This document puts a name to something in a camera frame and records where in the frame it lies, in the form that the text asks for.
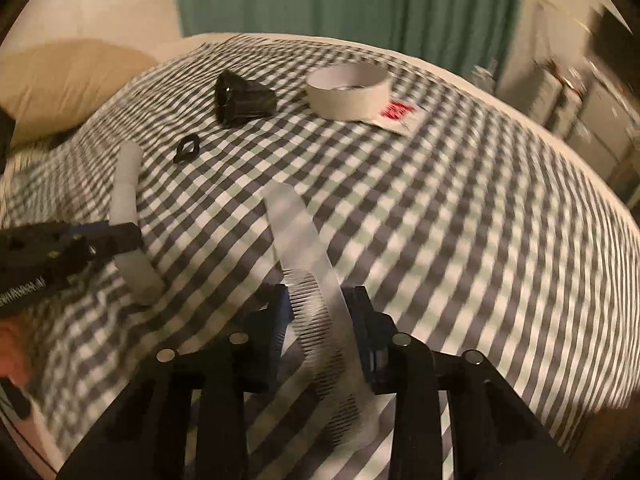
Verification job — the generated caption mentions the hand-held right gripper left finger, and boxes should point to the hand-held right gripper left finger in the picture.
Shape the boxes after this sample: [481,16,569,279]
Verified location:
[57,282,292,480]

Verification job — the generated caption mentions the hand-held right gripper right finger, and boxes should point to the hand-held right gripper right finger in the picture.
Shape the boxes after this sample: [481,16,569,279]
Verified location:
[342,285,584,480]

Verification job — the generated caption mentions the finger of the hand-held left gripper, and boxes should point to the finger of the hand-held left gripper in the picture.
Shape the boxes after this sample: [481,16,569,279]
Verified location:
[60,220,145,275]

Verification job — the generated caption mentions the clear plastic comb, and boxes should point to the clear plastic comb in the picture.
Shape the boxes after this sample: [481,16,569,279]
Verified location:
[263,183,382,452]

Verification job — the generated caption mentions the person's left hand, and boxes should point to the person's left hand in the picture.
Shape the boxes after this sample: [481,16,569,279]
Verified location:
[0,317,42,387]

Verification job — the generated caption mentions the beige pillow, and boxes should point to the beige pillow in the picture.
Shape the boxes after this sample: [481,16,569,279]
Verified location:
[0,38,159,152]

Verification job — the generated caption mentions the grey checked blanket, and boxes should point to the grey checked blanket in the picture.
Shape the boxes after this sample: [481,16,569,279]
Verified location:
[0,34,640,463]

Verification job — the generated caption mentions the white tape roll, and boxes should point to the white tape roll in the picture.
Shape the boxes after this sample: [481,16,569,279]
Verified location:
[304,62,392,122]

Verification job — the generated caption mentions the red and white sachet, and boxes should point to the red and white sachet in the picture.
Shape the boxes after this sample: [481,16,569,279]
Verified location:
[360,99,427,136]

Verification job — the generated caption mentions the grey cabinet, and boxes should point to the grey cabinet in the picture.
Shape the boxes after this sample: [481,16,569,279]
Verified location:
[492,0,640,163]

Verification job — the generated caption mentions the green curtain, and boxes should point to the green curtain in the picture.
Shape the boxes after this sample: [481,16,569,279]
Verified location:
[172,0,524,84]

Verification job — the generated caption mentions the black television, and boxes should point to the black television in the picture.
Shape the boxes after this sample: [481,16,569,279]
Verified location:
[585,4,637,61]

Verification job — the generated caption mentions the black rubber ring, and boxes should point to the black rubber ring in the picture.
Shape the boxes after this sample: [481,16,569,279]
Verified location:
[173,135,202,165]

